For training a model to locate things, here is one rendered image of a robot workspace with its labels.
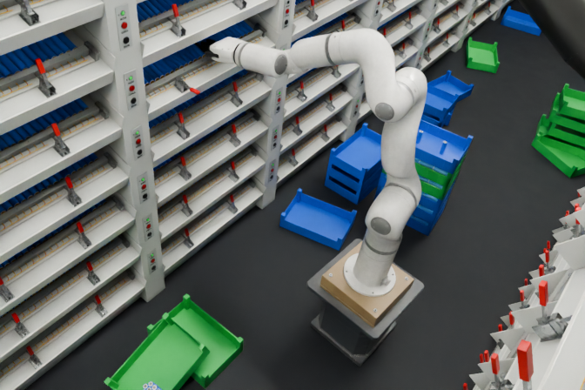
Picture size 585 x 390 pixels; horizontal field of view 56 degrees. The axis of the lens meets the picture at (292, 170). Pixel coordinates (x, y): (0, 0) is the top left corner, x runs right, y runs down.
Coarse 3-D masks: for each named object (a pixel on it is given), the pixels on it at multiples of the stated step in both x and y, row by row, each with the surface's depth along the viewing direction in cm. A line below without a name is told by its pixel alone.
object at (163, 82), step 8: (256, 32) 201; (248, 40) 198; (256, 40) 200; (192, 64) 181; (200, 64) 183; (176, 72) 177; (184, 72) 178; (160, 80) 173; (168, 80) 174; (184, 80) 178; (152, 88) 170
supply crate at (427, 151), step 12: (420, 120) 252; (432, 132) 253; (444, 132) 249; (420, 144) 247; (432, 144) 248; (456, 144) 249; (468, 144) 242; (420, 156) 238; (432, 156) 235; (444, 156) 243; (456, 156) 243; (444, 168) 235
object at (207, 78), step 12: (252, 24) 206; (264, 24) 203; (264, 36) 204; (276, 36) 202; (204, 72) 184; (216, 72) 186; (228, 72) 190; (192, 84) 180; (204, 84) 182; (156, 96) 172; (168, 96) 174; (180, 96) 175; (192, 96) 182; (156, 108) 169; (168, 108) 175
